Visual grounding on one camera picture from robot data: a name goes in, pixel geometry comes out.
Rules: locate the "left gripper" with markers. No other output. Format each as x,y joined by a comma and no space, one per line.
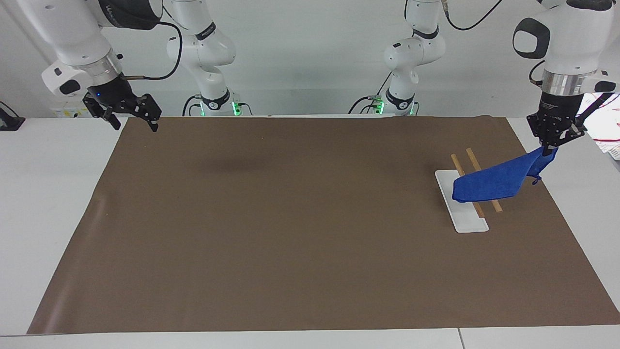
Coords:
560,109

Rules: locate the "blue towel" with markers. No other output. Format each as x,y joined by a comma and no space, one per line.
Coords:
489,185

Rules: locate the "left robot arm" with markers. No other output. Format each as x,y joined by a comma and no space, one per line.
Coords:
571,34

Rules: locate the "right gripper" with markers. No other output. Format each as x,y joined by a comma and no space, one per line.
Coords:
114,92

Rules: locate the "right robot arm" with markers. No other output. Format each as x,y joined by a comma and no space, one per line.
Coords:
72,39

